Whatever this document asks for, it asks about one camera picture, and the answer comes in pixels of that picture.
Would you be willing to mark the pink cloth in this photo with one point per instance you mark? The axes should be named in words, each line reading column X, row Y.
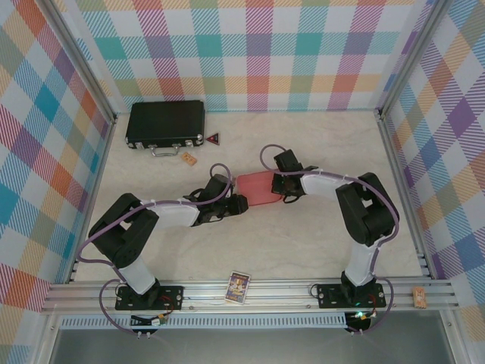
column 257, row 187

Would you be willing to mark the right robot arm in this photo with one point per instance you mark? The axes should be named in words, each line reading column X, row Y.
column 322, row 186

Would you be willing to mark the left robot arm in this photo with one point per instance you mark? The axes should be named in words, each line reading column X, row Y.
column 174, row 214

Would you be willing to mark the red black triangular box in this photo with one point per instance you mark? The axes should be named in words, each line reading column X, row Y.
column 212, row 139

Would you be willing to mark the purple yellow card box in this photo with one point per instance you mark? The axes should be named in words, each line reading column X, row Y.
column 238, row 288

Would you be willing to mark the wooden block with tiger print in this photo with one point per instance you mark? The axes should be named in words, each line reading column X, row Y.
column 189, row 159

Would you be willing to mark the black controller with green light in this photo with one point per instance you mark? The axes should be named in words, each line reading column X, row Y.
column 358, row 320

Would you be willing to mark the small orange wooden block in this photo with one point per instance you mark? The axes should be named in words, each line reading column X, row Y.
column 419, row 297

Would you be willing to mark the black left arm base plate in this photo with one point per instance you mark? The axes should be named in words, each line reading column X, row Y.
column 170, row 297

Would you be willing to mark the aluminium rail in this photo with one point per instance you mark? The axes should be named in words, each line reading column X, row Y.
column 273, row 295

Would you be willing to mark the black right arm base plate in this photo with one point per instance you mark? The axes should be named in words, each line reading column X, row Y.
column 329, row 295

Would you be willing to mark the aluminium frame post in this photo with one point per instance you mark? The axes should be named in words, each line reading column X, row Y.
column 79, row 64
column 413, row 60

